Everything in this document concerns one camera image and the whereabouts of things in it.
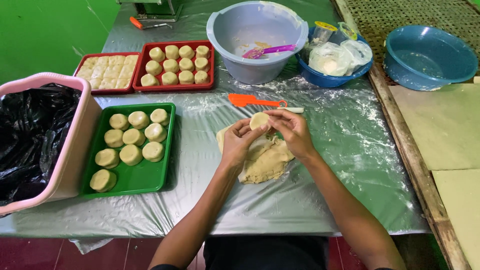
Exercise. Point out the teal plastic basin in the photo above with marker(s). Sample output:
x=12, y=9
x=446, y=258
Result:
x=427, y=60

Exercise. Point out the plastic cup with yellow lid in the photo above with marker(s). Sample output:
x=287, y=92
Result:
x=322, y=33

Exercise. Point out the purple spatula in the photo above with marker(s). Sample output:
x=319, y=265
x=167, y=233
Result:
x=275, y=49

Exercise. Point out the group of dough balls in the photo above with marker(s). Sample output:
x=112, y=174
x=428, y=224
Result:
x=131, y=144
x=176, y=65

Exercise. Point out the grey plastic basin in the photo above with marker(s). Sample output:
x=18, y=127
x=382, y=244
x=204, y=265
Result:
x=247, y=26

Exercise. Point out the small white stick tool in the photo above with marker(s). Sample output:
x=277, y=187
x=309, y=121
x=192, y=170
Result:
x=294, y=110

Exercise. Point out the red plastic tray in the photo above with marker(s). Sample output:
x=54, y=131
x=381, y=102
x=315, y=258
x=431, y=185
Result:
x=80, y=67
x=137, y=82

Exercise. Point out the person's left hand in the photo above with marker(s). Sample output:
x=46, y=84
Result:
x=234, y=148

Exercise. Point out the green plastic tray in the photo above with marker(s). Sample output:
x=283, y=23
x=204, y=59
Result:
x=140, y=180

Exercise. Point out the woven bamboo bench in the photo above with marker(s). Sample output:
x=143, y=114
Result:
x=397, y=15

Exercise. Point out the person's dark clothing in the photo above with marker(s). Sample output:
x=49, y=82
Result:
x=266, y=253

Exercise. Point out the person's right hand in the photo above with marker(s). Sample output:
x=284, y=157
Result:
x=294, y=131

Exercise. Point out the blue plastic bowl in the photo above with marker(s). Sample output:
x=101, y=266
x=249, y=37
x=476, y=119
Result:
x=322, y=79

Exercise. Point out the sheet of cut dough squares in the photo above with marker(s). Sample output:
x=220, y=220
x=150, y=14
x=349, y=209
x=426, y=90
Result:
x=108, y=71

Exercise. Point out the clear plastic table cover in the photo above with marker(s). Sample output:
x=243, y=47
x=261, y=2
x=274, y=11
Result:
x=210, y=202

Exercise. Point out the plastic cup with green lid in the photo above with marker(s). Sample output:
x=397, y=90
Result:
x=347, y=32

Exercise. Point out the orange plastic scraper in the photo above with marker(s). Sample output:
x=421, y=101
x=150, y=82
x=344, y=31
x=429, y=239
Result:
x=243, y=99

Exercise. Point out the round dough piece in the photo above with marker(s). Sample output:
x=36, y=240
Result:
x=258, y=120

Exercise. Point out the pink plastic bin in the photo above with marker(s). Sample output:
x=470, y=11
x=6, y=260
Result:
x=77, y=150

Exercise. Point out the black plastic bag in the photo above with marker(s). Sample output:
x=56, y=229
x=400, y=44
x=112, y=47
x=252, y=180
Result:
x=30, y=138

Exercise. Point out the pale green flat board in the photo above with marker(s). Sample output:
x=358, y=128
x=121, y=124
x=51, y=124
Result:
x=463, y=213
x=438, y=123

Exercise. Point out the clear plastic bags of flour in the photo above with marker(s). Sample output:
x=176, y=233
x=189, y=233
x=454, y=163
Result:
x=337, y=58

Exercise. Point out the large flat dough mass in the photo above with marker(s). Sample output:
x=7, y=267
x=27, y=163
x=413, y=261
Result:
x=268, y=161

